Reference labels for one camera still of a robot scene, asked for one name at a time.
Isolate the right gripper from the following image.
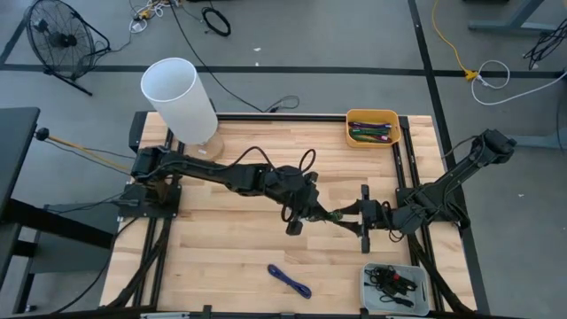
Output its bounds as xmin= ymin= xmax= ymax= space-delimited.
xmin=336 ymin=183 xmax=392 ymax=255

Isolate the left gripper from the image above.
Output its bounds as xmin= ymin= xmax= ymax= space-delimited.
xmin=285 ymin=171 xmax=341 ymax=237

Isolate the purple braided USB cable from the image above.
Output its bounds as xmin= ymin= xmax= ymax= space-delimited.
xmin=267 ymin=263 xmax=314 ymax=300
xmin=348 ymin=121 xmax=393 ymax=130

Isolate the yellow plastic bin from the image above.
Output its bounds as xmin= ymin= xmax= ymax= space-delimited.
xmin=345 ymin=108 xmax=402 ymax=150

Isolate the grey plastic tray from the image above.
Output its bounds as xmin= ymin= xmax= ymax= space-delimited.
xmin=359 ymin=261 xmax=431 ymax=317

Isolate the white cylindrical table lamp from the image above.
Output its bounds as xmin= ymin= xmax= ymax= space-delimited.
xmin=140 ymin=56 xmax=226 ymax=164

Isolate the grey desk foot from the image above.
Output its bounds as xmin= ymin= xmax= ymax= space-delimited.
xmin=513 ymin=132 xmax=567 ymax=151

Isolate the wooden stick with black knob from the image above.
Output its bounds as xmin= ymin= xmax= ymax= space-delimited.
xmin=34 ymin=127 xmax=134 ymax=172

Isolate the black floor fan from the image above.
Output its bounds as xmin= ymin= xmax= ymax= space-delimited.
xmin=24 ymin=0 xmax=112 ymax=97

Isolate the black side desk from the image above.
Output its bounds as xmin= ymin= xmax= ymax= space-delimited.
xmin=0 ymin=105 xmax=115 ymax=316

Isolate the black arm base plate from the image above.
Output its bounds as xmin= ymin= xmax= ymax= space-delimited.
xmin=117 ymin=182 xmax=183 ymax=219
xmin=395 ymin=185 xmax=464 ymax=223

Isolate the black table frame rail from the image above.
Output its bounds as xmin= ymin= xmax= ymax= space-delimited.
xmin=400 ymin=115 xmax=447 ymax=312
xmin=215 ymin=113 xmax=349 ymax=122
xmin=392 ymin=141 xmax=429 ymax=269
xmin=99 ymin=304 xmax=493 ymax=319
xmin=131 ymin=128 xmax=175 ymax=307
xmin=149 ymin=140 xmax=186 ymax=307

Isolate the black cable with red band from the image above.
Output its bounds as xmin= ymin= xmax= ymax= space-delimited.
xmin=376 ymin=267 xmax=419 ymax=292

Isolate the long black power cable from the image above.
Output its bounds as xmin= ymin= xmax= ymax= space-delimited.
xmin=169 ymin=0 xmax=301 ymax=114

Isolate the yellow extension cord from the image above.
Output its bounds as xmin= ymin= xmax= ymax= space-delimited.
xmin=431 ymin=0 xmax=480 ymax=82

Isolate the white power cable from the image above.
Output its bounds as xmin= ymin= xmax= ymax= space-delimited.
xmin=470 ymin=59 xmax=567 ymax=107

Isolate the black corner bracket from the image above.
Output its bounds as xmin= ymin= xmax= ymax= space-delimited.
xmin=128 ymin=110 xmax=150 ymax=154

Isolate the coiled black cable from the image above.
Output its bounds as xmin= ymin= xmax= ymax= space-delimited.
xmin=201 ymin=6 xmax=232 ymax=38

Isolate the grey desk frame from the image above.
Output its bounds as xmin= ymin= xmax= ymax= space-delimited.
xmin=467 ymin=0 xmax=567 ymax=36

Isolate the bunch of black cables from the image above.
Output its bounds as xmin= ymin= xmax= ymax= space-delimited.
xmin=522 ymin=19 xmax=567 ymax=71

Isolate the white and yellow cable bundle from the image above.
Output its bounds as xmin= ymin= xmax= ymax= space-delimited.
xmin=128 ymin=0 xmax=181 ymax=35

